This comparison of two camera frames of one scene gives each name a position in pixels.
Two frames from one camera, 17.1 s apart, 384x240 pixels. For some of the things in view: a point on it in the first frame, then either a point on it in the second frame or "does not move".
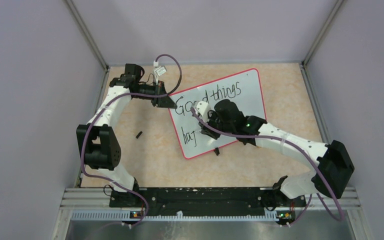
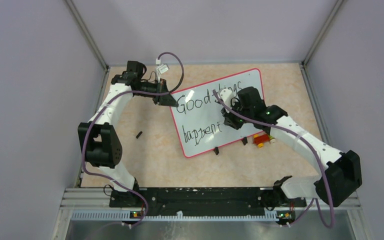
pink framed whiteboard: [244, 87] does not move
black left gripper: [163, 102] does not move
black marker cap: [139, 134] does not move
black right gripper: [207, 129] to [229, 119]
